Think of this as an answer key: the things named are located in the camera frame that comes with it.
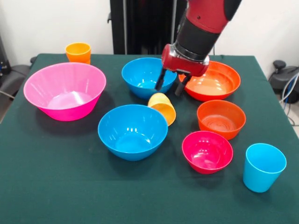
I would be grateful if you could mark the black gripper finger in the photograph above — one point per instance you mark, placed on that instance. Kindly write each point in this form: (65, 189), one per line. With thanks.
(160, 81)
(181, 86)

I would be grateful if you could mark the black equipment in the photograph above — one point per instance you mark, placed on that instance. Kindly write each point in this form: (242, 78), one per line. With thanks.
(3, 58)

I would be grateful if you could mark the small orange bowl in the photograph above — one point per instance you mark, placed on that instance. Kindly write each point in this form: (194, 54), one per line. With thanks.
(220, 119)

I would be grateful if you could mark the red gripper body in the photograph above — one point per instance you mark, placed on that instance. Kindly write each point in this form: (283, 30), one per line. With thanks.
(182, 60)

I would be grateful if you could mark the large pink bowl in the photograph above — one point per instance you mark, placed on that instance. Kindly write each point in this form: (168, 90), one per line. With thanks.
(65, 93)

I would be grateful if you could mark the yellow cup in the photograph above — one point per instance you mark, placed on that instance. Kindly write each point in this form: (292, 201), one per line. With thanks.
(163, 107)

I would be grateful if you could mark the dark green table cloth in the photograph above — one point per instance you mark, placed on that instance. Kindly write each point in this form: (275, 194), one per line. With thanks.
(58, 186)

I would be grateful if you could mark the orange cup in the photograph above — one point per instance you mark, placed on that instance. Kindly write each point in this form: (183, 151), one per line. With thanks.
(78, 53)

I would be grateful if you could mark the small crimson bowl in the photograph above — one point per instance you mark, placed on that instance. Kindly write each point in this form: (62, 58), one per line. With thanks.
(206, 151)

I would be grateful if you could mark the blue bowl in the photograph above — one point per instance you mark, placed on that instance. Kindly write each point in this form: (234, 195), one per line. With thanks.
(140, 77)
(132, 133)

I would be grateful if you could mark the light blue cup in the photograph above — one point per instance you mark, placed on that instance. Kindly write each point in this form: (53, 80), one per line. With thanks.
(264, 168)

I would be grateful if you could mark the large orange bowl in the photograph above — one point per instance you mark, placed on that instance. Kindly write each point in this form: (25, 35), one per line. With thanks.
(215, 86)

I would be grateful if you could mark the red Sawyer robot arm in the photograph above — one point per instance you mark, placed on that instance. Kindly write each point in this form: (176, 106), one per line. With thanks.
(201, 35)

